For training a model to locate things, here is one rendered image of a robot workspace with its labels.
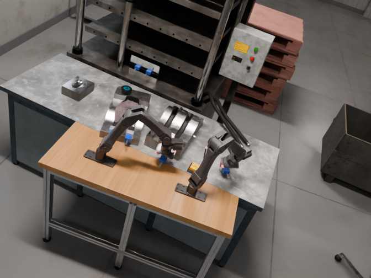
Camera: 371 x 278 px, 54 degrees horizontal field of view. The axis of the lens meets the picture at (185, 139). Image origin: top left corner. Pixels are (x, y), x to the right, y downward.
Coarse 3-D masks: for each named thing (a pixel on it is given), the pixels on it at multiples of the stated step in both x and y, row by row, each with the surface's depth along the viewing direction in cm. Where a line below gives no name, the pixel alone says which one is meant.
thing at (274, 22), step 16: (256, 16) 447; (272, 16) 464; (288, 16) 482; (272, 32) 420; (288, 32) 431; (272, 48) 433; (288, 48) 425; (272, 64) 478; (288, 64) 439; (272, 80) 466; (288, 80) 452; (224, 96) 482; (256, 96) 470; (272, 96) 465; (272, 112) 479
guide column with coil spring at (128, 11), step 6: (132, 0) 278; (126, 6) 280; (126, 12) 283; (126, 18) 286; (126, 24) 289; (126, 30) 292; (126, 36) 296; (120, 42) 299; (126, 42) 301; (120, 48) 302; (120, 54) 305; (120, 60) 308; (120, 66) 312
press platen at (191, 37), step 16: (96, 0) 292; (112, 0) 299; (144, 0) 319; (160, 0) 329; (144, 16) 290; (160, 16) 299; (176, 16) 308; (192, 16) 318; (208, 16) 329; (176, 32) 282; (192, 32) 290; (208, 32) 299; (224, 32) 308; (208, 48) 279
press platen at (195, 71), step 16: (112, 16) 337; (96, 32) 308; (112, 32) 311; (144, 32) 328; (160, 32) 337; (128, 48) 305; (144, 48) 303; (160, 48) 311; (176, 48) 319; (192, 48) 327; (176, 64) 296; (192, 64) 303
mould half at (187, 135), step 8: (168, 112) 260; (160, 120) 257; (176, 120) 258; (192, 120) 259; (200, 120) 262; (168, 128) 253; (176, 128) 255; (192, 128) 256; (152, 136) 240; (184, 136) 250; (192, 136) 256; (144, 144) 245; (152, 144) 242; (184, 144) 242; (176, 152) 238
